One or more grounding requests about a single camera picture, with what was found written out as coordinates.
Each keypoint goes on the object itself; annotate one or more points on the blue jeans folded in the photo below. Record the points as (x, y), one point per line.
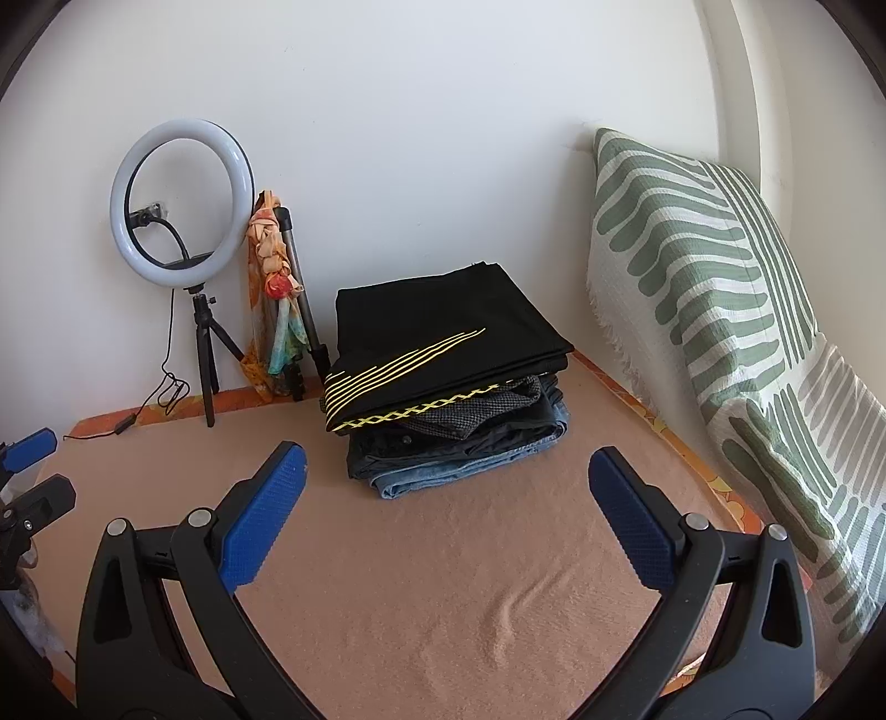
(395, 461)

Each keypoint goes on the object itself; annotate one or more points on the grey tweed garment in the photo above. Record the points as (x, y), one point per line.
(463, 417)

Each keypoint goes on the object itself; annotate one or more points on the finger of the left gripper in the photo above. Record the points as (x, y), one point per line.
(19, 456)
(44, 504)

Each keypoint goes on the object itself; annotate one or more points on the folded grey black tripod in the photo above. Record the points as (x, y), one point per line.
(318, 351)

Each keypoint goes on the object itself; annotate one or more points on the orange patterned scarf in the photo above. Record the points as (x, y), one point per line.
(277, 336)

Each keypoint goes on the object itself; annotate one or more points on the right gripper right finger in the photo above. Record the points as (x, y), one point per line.
(644, 521)

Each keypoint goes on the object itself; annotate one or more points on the black mini tripod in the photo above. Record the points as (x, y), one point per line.
(207, 328)

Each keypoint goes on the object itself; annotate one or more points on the white ring light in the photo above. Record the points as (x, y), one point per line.
(179, 202)

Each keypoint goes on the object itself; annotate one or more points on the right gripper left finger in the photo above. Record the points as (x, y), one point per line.
(253, 513)

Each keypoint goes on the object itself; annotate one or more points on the black sport pants yellow print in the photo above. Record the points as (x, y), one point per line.
(412, 345)

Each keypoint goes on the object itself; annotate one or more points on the green white striped pillow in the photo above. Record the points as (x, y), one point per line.
(690, 275)

